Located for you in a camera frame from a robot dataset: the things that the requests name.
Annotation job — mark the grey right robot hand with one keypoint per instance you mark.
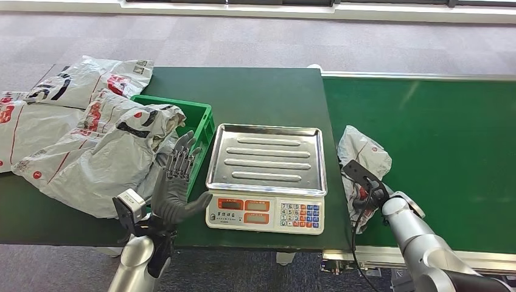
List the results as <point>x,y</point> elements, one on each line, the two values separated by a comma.
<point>377,195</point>

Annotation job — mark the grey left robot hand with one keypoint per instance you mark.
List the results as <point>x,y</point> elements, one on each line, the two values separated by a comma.
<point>173,197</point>

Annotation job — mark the grey courier package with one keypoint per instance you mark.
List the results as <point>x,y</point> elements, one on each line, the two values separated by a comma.
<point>359,147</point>

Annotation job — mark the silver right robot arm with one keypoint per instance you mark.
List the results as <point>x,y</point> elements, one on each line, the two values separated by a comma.
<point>419,241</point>

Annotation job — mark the grey package with black swoosh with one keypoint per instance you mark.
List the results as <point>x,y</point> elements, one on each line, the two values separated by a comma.
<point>119,165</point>

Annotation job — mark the metal conveyor underside hardware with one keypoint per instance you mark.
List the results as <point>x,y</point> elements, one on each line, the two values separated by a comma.
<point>354,271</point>

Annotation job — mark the green conveyor belt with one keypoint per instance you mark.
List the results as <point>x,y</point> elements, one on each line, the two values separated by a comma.
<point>451,137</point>

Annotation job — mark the grey package with red lettering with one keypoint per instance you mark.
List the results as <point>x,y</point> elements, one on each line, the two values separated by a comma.
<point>92,117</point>

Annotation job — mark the grey package with QR code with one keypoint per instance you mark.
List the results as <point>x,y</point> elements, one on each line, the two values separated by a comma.
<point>84,76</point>

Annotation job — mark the flat white package red print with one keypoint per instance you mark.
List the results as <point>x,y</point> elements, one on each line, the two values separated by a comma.
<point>30,129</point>

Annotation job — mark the green plastic crate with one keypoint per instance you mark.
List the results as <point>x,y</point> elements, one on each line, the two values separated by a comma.
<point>199,115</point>

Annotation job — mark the electronic scale with steel pan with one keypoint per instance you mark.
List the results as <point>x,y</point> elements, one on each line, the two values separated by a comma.
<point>264,169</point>

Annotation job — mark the white table leg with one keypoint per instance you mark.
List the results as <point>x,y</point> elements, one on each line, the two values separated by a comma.
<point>284,258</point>

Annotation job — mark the white window sill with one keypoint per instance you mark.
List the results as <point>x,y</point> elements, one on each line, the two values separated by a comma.
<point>242,10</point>

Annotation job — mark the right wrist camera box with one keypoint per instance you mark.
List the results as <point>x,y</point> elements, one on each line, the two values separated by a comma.
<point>359,171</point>

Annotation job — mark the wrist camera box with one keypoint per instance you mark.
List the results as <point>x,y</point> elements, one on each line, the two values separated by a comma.
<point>130,203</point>
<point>359,171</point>

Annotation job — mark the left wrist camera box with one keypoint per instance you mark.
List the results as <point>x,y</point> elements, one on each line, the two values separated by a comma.
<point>130,203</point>

